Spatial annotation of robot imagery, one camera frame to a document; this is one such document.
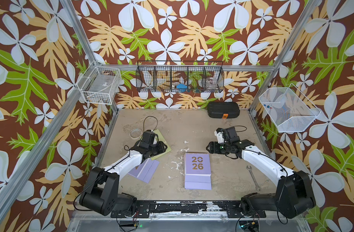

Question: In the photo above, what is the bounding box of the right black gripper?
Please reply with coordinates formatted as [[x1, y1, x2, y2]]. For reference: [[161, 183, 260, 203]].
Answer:
[[204, 141, 232, 154]]

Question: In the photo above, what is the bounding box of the green 2026 desk calendar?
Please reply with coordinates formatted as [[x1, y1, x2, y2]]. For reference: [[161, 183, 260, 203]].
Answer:
[[151, 129, 172, 160]]

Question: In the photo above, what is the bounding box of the purple 2026 calendar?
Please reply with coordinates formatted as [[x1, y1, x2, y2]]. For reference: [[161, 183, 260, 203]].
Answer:
[[128, 158, 159, 184], [184, 153, 212, 190]]

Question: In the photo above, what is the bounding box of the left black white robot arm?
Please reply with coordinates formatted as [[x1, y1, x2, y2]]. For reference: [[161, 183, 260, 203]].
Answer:
[[78, 130, 168, 217]]

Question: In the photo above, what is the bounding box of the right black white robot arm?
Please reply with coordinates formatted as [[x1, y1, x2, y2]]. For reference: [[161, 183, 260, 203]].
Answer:
[[206, 127, 316, 219]]

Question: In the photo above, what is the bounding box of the clear round lid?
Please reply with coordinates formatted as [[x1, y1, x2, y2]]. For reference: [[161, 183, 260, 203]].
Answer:
[[130, 128, 143, 139]]

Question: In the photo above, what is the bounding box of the black hard case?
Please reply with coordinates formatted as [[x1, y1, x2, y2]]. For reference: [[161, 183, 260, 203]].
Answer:
[[206, 102, 240, 119]]

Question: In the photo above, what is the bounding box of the silver wrench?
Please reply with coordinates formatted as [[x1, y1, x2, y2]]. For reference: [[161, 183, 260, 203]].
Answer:
[[247, 165, 261, 191]]

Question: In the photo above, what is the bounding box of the blue object in basket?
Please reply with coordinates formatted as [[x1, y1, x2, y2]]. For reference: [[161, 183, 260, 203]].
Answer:
[[177, 84, 188, 93]]

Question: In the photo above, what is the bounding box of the white mesh basket right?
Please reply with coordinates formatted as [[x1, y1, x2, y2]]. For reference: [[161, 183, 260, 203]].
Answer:
[[259, 84, 322, 133]]

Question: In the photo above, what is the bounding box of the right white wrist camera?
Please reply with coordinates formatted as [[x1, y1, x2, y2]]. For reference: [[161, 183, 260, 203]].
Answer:
[[214, 130, 224, 144]]

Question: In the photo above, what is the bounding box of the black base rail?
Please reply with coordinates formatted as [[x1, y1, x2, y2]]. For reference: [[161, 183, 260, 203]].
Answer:
[[111, 200, 266, 218]]

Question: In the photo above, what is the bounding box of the black wire basket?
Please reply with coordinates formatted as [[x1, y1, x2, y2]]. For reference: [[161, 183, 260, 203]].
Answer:
[[135, 61, 224, 93]]

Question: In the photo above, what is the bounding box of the white wire basket left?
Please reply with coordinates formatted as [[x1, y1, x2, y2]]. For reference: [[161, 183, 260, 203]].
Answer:
[[77, 65, 122, 105]]

